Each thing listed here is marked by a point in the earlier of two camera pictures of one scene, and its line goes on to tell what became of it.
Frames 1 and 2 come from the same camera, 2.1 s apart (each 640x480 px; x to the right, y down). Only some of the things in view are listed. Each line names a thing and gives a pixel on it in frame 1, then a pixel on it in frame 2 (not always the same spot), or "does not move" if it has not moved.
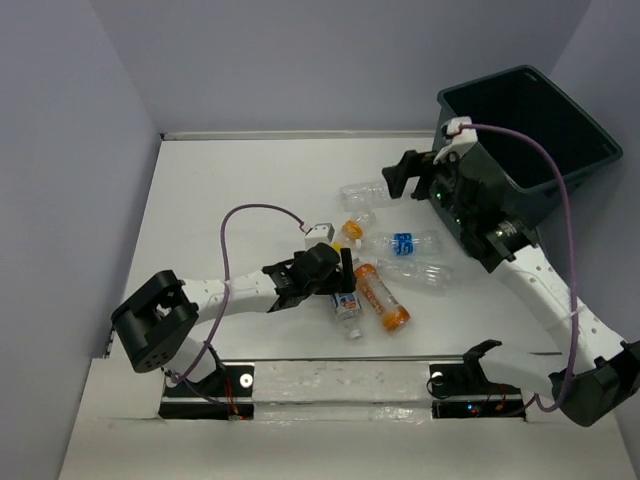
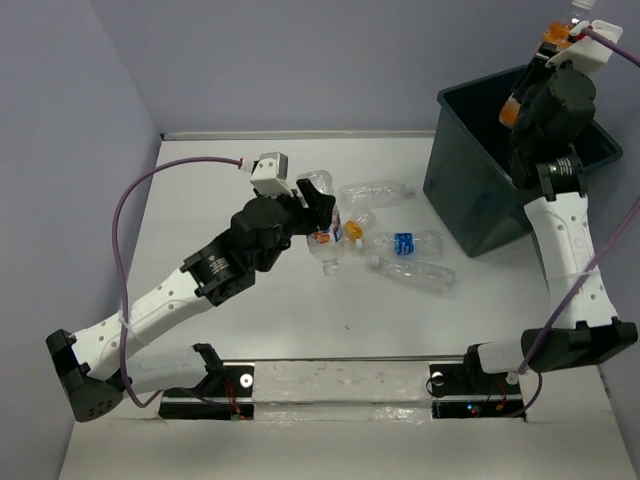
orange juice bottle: (394, 315) → (555, 35)
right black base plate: (463, 391) does not move
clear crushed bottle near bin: (365, 195) does not move
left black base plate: (226, 394) does not move
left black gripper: (335, 278) → (319, 209)
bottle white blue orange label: (348, 308) → (326, 244)
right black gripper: (411, 164) → (536, 70)
